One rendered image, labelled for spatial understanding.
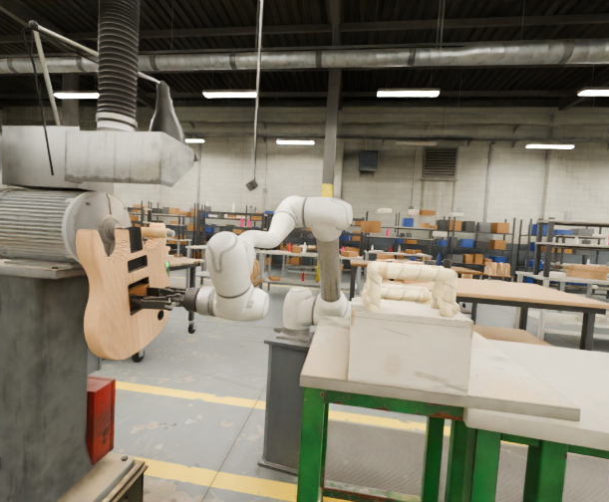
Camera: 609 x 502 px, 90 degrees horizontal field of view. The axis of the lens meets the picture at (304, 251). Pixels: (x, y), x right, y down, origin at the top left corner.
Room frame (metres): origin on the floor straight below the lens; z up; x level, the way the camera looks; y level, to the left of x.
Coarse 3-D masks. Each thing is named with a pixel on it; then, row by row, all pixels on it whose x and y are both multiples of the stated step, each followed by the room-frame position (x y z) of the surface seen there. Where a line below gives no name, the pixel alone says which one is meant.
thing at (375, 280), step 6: (372, 276) 0.72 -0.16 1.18; (378, 276) 0.72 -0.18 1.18; (372, 282) 0.72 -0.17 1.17; (378, 282) 0.72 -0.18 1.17; (372, 288) 0.72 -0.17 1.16; (378, 288) 0.72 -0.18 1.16; (372, 294) 0.72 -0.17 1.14; (378, 294) 0.72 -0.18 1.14; (372, 300) 0.72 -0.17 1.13; (378, 300) 0.72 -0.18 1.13; (372, 306) 0.72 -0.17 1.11; (378, 306) 0.72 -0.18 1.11
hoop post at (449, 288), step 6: (444, 282) 0.70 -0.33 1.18; (450, 282) 0.69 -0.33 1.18; (456, 282) 0.69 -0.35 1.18; (444, 288) 0.70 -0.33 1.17; (450, 288) 0.69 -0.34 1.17; (456, 288) 0.69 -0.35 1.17; (444, 294) 0.70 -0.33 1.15; (450, 294) 0.69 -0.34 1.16; (456, 294) 0.70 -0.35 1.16; (444, 300) 0.70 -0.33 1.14; (450, 300) 0.69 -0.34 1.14; (444, 306) 0.70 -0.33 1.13; (450, 306) 0.69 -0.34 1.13; (444, 312) 0.70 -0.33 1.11; (450, 312) 0.69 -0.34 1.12
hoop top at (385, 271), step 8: (376, 264) 0.73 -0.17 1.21; (384, 272) 0.71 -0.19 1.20; (392, 272) 0.71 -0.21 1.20; (400, 272) 0.71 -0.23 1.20; (408, 272) 0.71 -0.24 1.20; (416, 272) 0.70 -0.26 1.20; (424, 272) 0.70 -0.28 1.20; (432, 272) 0.70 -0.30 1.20; (440, 272) 0.70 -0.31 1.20; (448, 272) 0.70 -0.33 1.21; (416, 280) 0.71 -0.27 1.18; (424, 280) 0.71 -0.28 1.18; (432, 280) 0.70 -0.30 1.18; (440, 280) 0.70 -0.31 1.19
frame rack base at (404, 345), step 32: (352, 320) 0.71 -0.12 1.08; (384, 320) 0.70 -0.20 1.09; (416, 320) 0.69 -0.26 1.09; (448, 320) 0.68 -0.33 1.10; (352, 352) 0.71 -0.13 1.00; (384, 352) 0.70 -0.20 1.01; (416, 352) 0.69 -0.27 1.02; (448, 352) 0.68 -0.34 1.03; (384, 384) 0.70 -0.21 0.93; (416, 384) 0.69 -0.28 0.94; (448, 384) 0.68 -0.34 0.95
